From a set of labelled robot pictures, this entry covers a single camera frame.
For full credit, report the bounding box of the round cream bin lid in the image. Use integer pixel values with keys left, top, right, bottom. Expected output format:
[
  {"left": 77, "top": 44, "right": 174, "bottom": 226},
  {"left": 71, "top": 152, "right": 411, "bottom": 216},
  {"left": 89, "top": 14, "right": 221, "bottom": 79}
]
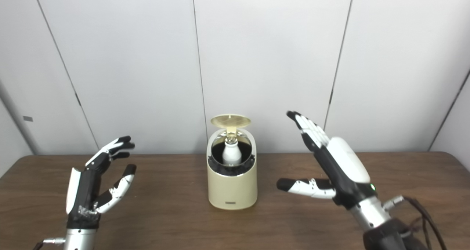
[{"left": 210, "top": 114, "right": 252, "bottom": 137}]

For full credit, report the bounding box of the small white plastic bottle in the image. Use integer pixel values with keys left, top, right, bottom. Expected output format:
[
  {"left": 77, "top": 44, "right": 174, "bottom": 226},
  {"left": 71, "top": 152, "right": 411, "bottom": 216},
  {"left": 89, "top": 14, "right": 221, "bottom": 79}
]
[{"left": 222, "top": 131, "right": 243, "bottom": 166}]

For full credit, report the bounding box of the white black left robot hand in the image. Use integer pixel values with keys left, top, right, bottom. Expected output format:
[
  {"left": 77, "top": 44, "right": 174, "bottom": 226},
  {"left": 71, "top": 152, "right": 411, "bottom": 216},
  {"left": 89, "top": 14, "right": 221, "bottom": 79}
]
[{"left": 65, "top": 135, "right": 137, "bottom": 228}]

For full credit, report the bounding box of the cream lidded trash bin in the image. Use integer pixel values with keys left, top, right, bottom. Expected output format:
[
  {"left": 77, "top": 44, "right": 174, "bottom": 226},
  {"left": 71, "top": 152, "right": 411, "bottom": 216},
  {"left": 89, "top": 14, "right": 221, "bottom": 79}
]
[{"left": 207, "top": 127, "right": 257, "bottom": 210}]

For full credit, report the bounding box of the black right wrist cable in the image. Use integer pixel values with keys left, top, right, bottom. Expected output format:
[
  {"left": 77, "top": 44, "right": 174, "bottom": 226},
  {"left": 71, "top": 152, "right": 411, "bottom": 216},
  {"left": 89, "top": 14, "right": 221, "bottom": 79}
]
[{"left": 382, "top": 196, "right": 448, "bottom": 250}]

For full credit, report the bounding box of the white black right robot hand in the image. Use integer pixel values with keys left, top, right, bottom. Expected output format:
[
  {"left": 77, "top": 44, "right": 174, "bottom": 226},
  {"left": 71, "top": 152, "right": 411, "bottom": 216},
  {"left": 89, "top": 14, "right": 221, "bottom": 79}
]
[{"left": 276, "top": 111, "right": 379, "bottom": 209}]

